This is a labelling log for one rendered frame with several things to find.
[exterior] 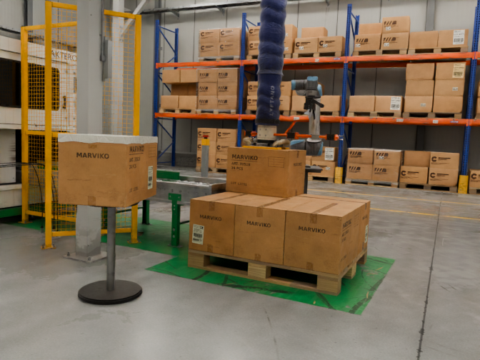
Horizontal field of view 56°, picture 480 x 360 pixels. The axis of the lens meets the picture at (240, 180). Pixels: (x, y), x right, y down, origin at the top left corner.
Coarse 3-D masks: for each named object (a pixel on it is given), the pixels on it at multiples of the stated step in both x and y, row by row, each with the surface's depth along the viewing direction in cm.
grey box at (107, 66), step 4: (108, 40) 360; (104, 44) 361; (108, 44) 360; (104, 48) 362; (108, 48) 360; (104, 52) 362; (108, 52) 360; (108, 56) 361; (108, 60) 361; (104, 64) 363; (108, 64) 362; (104, 68) 363; (108, 68) 362; (104, 72) 363; (108, 72) 362; (104, 76) 364; (108, 76) 363
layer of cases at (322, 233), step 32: (224, 192) 399; (192, 224) 352; (224, 224) 339; (256, 224) 327; (288, 224) 316; (320, 224) 306; (352, 224) 330; (256, 256) 329; (288, 256) 318; (320, 256) 307; (352, 256) 339
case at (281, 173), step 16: (240, 160) 398; (256, 160) 390; (272, 160) 383; (288, 160) 376; (304, 160) 408; (240, 176) 399; (256, 176) 391; (272, 176) 384; (288, 176) 377; (304, 176) 412; (240, 192) 400; (256, 192) 392; (272, 192) 385; (288, 192) 380
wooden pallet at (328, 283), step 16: (192, 256) 354; (208, 256) 356; (224, 256) 341; (224, 272) 342; (240, 272) 340; (256, 272) 330; (304, 272) 313; (320, 272) 308; (352, 272) 343; (304, 288) 314; (320, 288) 309; (336, 288) 303
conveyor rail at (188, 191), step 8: (32, 168) 501; (32, 176) 497; (40, 176) 491; (56, 176) 480; (32, 184) 497; (56, 184) 481; (160, 184) 419; (168, 184) 415; (176, 184) 411; (184, 184) 407; (192, 184) 405; (160, 192) 420; (168, 192) 416; (176, 192) 412; (184, 192) 408; (192, 192) 404; (200, 192) 400; (208, 192) 397; (152, 200) 424; (160, 200) 420; (168, 200) 416; (184, 200) 408
